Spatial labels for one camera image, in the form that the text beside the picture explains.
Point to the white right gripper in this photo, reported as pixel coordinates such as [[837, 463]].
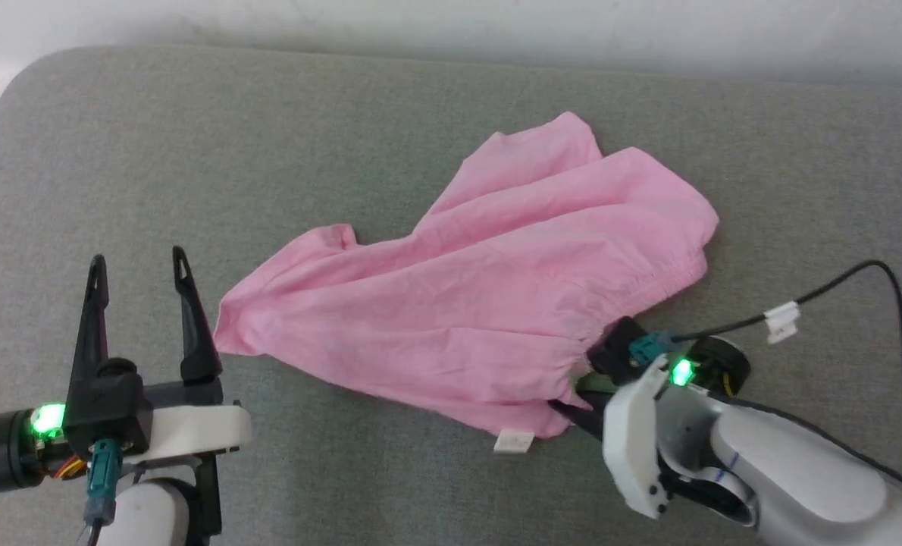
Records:
[[633, 440]]

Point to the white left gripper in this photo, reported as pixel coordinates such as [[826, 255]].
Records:
[[193, 428]]

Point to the pink cloth garment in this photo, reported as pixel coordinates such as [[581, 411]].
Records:
[[481, 303]]

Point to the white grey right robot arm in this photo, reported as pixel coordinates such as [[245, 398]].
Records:
[[792, 470]]

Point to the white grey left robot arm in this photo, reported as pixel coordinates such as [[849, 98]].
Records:
[[151, 512]]

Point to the grey-green fabric sofa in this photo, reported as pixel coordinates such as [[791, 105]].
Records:
[[345, 114]]

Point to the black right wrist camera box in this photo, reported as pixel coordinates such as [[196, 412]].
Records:
[[618, 349]]

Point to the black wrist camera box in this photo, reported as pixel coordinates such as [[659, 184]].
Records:
[[618, 349], [106, 406]]

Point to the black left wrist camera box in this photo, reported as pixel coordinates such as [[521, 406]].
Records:
[[106, 406]]

